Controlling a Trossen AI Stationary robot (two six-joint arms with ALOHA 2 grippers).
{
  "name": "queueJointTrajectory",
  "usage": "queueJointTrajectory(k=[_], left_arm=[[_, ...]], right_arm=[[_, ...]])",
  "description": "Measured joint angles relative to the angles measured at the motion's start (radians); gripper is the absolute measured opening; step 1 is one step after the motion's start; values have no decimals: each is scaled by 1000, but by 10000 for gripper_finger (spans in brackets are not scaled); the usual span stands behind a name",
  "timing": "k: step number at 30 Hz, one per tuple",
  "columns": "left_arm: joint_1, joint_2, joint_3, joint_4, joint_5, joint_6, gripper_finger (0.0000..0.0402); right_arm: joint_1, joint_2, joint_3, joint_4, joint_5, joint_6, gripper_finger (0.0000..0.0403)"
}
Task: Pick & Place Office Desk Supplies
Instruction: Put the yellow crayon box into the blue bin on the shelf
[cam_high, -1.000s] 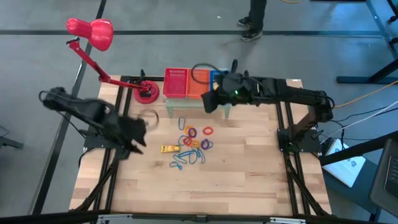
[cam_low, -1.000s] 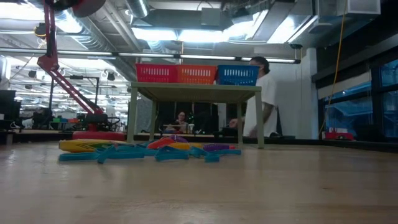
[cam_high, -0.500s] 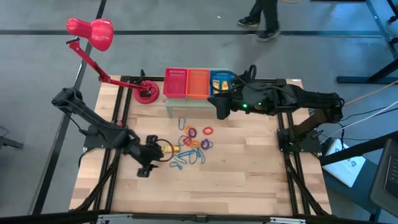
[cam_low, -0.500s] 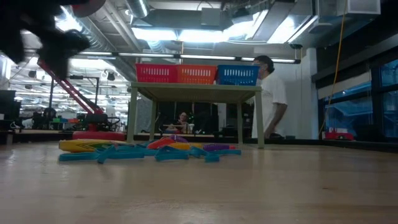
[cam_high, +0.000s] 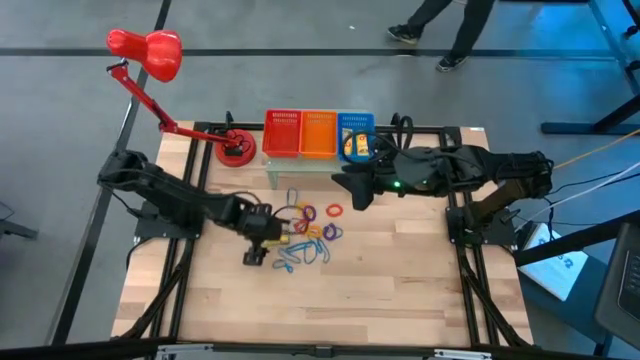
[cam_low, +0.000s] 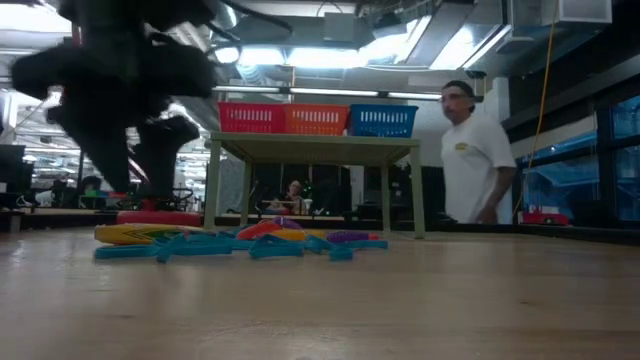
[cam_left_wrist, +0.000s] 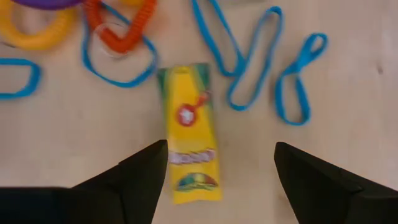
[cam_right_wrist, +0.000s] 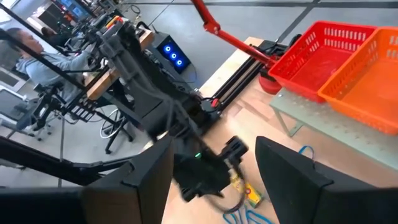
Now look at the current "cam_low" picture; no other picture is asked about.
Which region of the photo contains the red articulated stand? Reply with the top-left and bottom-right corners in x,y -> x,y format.
115,157 -> 204,229

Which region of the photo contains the beige table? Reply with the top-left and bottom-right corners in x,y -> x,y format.
203,131 -> 426,240

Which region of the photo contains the red plastic basket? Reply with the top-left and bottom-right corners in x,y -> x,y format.
218,102 -> 289,135

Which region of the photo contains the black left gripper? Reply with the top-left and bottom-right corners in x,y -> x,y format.
10,43 -> 217,199

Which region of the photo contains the long ceiling light bar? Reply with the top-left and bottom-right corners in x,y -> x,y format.
212,83 -> 485,104

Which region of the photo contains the dark low bench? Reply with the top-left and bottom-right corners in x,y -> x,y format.
0,207 -> 119,232

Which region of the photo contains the red box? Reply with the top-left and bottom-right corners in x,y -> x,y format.
518,203 -> 571,227

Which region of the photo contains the yellow green crayon box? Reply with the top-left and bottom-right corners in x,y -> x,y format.
94,223 -> 211,246

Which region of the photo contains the black cabinet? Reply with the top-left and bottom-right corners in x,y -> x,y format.
422,164 -> 446,221

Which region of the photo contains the blue plastic basket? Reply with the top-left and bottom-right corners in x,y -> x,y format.
348,103 -> 420,139

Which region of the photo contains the orange plastic basket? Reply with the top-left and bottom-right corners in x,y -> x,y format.
283,103 -> 351,137

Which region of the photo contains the person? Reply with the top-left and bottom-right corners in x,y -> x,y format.
284,179 -> 307,215
79,174 -> 104,197
439,79 -> 518,225

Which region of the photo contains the grey ceiling air unit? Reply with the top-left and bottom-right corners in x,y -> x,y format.
507,0 -> 614,26

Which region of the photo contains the black monitor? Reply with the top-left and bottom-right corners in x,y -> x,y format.
0,144 -> 27,196

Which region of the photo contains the yellow hanging cable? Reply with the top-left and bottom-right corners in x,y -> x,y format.
512,0 -> 560,221

